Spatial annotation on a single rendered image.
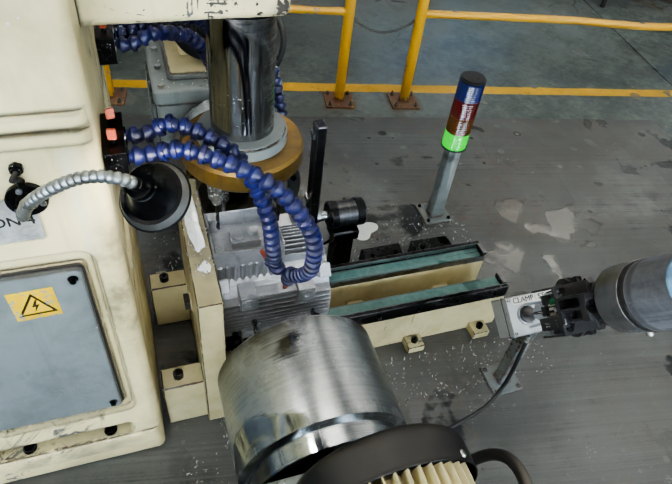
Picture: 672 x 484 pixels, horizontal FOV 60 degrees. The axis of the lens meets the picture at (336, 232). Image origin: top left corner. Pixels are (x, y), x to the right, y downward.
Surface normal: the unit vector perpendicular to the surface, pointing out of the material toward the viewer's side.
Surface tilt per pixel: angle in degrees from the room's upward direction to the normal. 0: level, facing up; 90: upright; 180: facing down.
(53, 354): 90
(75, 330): 90
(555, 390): 0
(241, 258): 90
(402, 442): 3
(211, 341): 90
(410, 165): 0
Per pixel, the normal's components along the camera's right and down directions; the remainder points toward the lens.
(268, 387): -0.41, -0.53
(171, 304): 0.30, 0.69
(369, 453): -0.17, -0.64
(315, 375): 0.07, -0.71
